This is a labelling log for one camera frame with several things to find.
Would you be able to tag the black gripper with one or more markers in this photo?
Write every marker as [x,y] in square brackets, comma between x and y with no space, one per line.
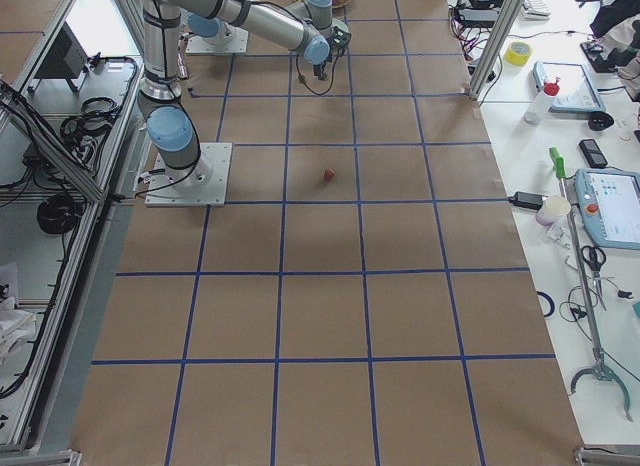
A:
[318,67]

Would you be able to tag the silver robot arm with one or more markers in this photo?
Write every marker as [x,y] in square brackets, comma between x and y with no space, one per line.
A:
[306,28]

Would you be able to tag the light green plate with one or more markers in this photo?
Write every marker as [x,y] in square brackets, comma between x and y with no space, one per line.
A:
[340,24]

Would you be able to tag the yellow tape roll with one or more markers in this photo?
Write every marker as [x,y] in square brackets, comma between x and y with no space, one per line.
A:
[517,53]

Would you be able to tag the plastic bottle red cap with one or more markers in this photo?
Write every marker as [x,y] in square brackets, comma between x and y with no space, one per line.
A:
[541,104]

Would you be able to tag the black power adapter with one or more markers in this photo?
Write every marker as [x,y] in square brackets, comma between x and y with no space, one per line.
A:
[526,200]

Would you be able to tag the paper cup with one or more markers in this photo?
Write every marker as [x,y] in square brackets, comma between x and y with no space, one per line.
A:
[553,208]

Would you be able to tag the teach pendant tablet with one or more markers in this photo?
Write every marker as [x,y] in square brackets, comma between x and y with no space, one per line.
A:
[608,202]

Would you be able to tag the black scissors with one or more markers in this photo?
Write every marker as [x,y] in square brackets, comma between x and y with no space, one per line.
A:
[595,258]

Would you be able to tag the reacher grabber tool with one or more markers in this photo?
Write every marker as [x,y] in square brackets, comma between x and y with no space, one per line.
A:
[600,371]

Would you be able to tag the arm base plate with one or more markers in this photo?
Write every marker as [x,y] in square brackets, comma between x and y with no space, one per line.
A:
[235,41]
[207,185]

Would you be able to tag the aluminium frame post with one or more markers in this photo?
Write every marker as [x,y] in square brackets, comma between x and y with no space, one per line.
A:
[498,35]

